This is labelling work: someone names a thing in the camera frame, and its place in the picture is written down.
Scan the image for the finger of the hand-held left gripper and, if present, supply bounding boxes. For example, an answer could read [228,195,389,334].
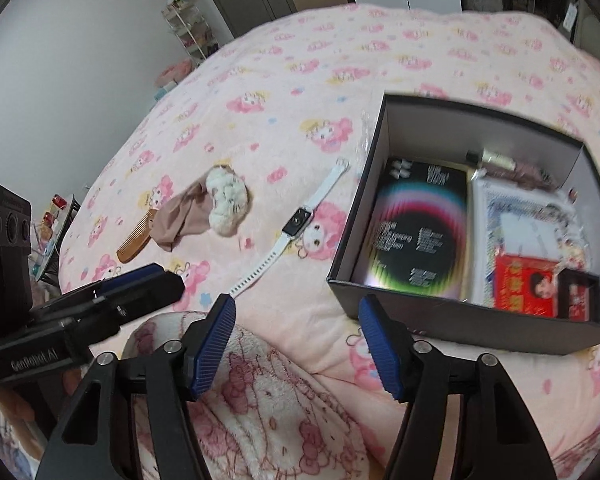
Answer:
[32,272,186,333]
[55,262,168,306]

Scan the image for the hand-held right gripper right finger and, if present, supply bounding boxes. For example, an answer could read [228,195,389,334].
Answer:
[358,295,563,480]

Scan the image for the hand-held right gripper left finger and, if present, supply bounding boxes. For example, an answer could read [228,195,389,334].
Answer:
[35,294,238,480]

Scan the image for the beige pink cloth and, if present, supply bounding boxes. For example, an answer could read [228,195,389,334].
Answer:
[152,182,216,253]

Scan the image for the black cardboard box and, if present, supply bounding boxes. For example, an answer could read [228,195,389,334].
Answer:
[327,92,600,356]

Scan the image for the white fluffy plush clip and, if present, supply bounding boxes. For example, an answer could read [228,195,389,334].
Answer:
[205,164,249,237]

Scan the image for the wooden comb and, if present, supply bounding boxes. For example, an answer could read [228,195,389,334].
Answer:
[116,208,160,264]

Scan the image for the cluttered side table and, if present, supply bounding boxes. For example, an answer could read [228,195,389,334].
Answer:
[30,192,82,282]

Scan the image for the white pink kitty fleece blanket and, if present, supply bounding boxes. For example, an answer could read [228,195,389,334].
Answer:
[122,310,412,480]

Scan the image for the white smartwatch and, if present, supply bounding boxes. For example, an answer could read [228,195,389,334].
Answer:
[227,158,351,298]

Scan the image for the red printed packet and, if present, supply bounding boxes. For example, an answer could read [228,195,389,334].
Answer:
[492,252,563,318]

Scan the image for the white printed card pack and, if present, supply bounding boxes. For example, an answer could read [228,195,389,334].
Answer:
[472,180,581,306]

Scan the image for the pink plush slippers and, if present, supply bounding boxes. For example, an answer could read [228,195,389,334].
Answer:
[155,57,196,88]

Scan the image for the small black red box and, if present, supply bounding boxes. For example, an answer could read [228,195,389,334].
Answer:
[555,270,600,323]

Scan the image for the small perfume bottle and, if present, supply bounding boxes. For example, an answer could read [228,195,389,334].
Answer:
[465,147,518,167]

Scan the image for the pink cartoon printed blanket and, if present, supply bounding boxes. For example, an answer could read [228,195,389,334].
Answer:
[57,2,600,463]

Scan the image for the black booklet with rainbow ring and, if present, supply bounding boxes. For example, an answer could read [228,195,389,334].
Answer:
[352,157,472,302]

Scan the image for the white wire shelf rack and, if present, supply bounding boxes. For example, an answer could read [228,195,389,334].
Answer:
[162,0,222,67]

